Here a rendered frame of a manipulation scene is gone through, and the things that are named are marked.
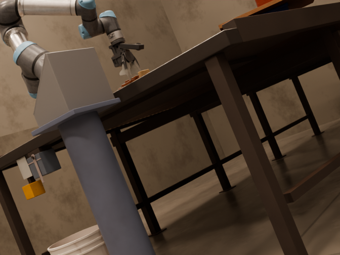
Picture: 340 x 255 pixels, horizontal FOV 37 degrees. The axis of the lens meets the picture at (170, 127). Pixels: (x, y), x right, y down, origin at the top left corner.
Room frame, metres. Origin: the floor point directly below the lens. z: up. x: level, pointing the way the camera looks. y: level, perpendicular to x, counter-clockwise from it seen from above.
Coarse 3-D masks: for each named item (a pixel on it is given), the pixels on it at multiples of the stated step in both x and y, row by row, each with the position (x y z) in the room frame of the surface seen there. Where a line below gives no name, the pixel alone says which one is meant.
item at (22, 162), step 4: (24, 156) 2.80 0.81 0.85; (16, 160) 2.86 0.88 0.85; (20, 160) 2.84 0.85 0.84; (24, 160) 2.81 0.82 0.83; (20, 164) 2.85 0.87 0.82; (24, 164) 2.82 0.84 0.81; (20, 168) 2.86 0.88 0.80; (24, 168) 2.83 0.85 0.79; (28, 168) 2.80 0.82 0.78; (24, 172) 2.84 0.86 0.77; (28, 172) 2.81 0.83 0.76; (24, 176) 2.85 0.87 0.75; (28, 176) 2.82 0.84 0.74
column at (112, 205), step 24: (72, 120) 1.95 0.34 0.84; (96, 120) 1.99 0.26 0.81; (72, 144) 1.96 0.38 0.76; (96, 144) 1.96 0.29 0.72; (96, 168) 1.95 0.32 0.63; (120, 168) 2.04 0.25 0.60; (96, 192) 1.95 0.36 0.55; (120, 192) 1.97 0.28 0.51; (96, 216) 1.98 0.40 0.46; (120, 216) 1.95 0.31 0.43; (120, 240) 1.95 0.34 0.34; (144, 240) 1.98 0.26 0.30
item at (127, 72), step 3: (126, 63) 2.41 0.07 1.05; (123, 66) 2.42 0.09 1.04; (129, 66) 2.42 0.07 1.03; (123, 69) 2.42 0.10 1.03; (126, 69) 2.40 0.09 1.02; (129, 69) 2.41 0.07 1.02; (120, 72) 2.43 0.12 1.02; (123, 72) 2.42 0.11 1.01; (126, 72) 2.40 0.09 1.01; (129, 72) 2.40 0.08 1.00; (120, 75) 2.43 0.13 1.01; (129, 75) 2.40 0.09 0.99; (129, 78) 2.40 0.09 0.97
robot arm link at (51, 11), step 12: (12, 0) 2.30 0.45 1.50; (24, 0) 2.31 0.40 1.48; (36, 0) 2.31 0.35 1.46; (48, 0) 2.31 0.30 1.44; (60, 0) 2.31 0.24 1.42; (72, 0) 2.31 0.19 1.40; (84, 0) 2.28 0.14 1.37; (0, 12) 2.32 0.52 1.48; (12, 12) 2.31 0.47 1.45; (24, 12) 2.32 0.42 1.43; (36, 12) 2.32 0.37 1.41; (48, 12) 2.31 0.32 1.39; (60, 12) 2.31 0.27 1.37; (72, 12) 2.31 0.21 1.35; (84, 12) 2.31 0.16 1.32; (96, 12) 2.35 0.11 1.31
